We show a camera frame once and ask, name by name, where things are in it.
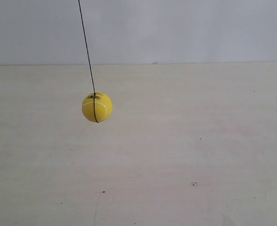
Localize thin black hanging string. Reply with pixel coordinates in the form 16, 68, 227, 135
77, 0, 99, 123

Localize yellow tennis ball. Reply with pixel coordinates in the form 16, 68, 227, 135
81, 92, 113, 123

